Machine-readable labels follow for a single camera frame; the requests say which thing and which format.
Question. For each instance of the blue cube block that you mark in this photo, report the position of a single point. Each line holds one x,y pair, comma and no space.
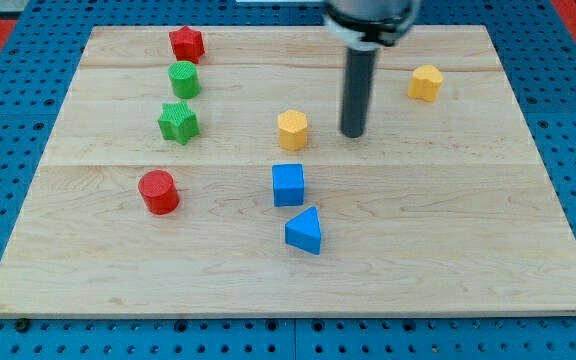
288,185

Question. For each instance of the yellow heart block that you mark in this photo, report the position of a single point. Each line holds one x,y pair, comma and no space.
425,83

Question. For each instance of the green star block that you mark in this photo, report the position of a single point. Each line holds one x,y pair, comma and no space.
178,122

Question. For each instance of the red cylinder block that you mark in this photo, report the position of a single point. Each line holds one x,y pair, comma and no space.
158,191

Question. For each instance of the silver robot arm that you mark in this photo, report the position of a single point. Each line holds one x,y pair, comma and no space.
365,26

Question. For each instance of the red star block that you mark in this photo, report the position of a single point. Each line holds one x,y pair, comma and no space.
187,44

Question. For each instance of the blue triangle block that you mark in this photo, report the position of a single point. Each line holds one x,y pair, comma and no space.
304,231

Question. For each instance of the yellow hexagon block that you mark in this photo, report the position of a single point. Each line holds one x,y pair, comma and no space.
293,130

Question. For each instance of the wooden board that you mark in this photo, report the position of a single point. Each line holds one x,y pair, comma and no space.
441,209

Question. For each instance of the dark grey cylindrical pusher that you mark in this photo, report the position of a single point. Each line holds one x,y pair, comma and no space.
357,86

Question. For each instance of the green cylinder block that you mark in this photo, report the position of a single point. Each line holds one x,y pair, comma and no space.
184,79

